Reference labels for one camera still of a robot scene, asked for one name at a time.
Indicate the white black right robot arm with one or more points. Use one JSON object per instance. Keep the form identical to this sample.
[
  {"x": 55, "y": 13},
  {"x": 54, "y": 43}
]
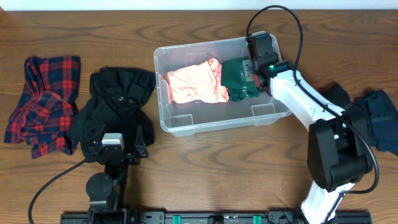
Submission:
[{"x": 338, "y": 153}]

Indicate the navy garment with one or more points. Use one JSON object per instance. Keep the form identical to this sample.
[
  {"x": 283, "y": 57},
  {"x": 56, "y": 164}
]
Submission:
[{"x": 381, "y": 120}]

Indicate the black crumpled garment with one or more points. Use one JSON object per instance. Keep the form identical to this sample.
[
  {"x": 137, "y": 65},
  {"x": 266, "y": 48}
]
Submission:
[{"x": 117, "y": 96}]

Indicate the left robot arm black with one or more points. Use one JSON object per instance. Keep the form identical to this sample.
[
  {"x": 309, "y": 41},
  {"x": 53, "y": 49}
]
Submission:
[{"x": 106, "y": 189}]

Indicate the pink shirt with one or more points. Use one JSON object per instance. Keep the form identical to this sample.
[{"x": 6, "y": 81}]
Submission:
[{"x": 200, "y": 82}]

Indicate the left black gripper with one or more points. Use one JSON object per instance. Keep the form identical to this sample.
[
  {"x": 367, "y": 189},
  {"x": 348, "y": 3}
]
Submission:
[{"x": 140, "y": 150}]

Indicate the dark green garment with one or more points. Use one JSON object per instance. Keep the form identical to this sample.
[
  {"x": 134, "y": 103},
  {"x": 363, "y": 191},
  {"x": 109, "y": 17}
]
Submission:
[{"x": 233, "y": 78}]

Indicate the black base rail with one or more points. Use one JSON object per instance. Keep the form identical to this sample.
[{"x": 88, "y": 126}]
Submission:
[{"x": 270, "y": 217}]

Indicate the clear plastic storage bin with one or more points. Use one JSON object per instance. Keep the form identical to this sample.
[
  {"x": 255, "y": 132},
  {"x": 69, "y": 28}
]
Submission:
[{"x": 196, "y": 116}]

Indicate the black garment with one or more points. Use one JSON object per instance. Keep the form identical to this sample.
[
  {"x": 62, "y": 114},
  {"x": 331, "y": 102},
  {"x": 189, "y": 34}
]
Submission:
[
  {"x": 117, "y": 96},
  {"x": 339, "y": 96}
]

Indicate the red navy plaid shirt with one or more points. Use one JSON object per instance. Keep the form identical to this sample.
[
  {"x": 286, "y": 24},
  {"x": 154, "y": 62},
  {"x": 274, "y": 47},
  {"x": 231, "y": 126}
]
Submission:
[{"x": 46, "y": 109}]

